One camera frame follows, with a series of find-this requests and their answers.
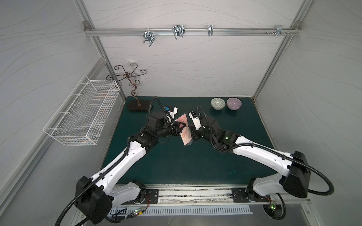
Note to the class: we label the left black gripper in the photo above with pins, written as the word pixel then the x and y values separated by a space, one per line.
pixel 175 129

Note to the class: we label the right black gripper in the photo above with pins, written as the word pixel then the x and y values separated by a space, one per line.
pixel 196 132

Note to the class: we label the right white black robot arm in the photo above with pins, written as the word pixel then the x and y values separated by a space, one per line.
pixel 292 170

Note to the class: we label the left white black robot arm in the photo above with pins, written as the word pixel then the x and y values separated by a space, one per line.
pixel 93 195

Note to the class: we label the brown metal jewelry stand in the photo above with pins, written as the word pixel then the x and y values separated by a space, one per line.
pixel 136 104

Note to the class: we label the green patterned ceramic bowl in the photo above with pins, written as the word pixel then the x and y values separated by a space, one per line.
pixel 218 103

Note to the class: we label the purple ceramic bowl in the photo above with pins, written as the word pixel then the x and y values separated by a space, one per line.
pixel 234 104

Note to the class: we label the left metal hook clamp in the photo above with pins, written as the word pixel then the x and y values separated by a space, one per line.
pixel 149 37

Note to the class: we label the metal hook clamp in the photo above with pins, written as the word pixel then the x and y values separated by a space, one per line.
pixel 178 31
pixel 149 37

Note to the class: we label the middle metal hook clamp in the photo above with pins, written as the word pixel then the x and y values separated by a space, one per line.
pixel 178 31

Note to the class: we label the white vent strip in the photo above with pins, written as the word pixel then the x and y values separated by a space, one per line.
pixel 194 210

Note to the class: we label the small metal clamp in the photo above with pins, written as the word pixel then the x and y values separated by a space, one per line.
pixel 210 30

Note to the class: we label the right metal bolt clamp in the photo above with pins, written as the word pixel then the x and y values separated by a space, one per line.
pixel 279 32

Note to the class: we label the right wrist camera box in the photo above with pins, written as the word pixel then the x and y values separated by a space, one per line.
pixel 196 120

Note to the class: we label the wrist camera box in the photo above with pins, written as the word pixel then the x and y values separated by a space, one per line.
pixel 196 120
pixel 172 110

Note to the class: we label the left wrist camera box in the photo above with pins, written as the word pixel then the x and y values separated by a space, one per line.
pixel 172 110

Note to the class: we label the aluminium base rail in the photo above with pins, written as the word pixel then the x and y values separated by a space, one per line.
pixel 188 195

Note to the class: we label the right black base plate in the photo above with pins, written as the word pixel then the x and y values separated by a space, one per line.
pixel 240 195

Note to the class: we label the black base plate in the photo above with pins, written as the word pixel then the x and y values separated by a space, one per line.
pixel 240 195
pixel 151 196

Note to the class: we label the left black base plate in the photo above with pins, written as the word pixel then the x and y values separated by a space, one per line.
pixel 151 196

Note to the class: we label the white wire basket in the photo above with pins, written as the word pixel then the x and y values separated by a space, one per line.
pixel 81 118

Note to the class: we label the aluminium crossbar rail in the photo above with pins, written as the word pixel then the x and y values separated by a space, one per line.
pixel 197 32

